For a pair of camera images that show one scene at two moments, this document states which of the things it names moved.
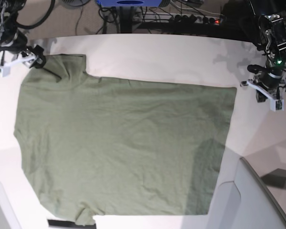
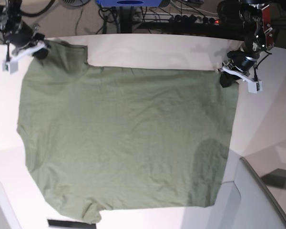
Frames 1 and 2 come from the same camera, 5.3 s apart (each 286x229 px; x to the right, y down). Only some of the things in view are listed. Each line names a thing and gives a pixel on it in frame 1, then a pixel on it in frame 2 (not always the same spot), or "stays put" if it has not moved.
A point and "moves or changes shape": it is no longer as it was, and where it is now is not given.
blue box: [129, 3] stays put
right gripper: [270, 78] → [244, 61]
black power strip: [196, 19] stays put
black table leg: [126, 19] stays put
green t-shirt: [95, 147] moves or changes shape
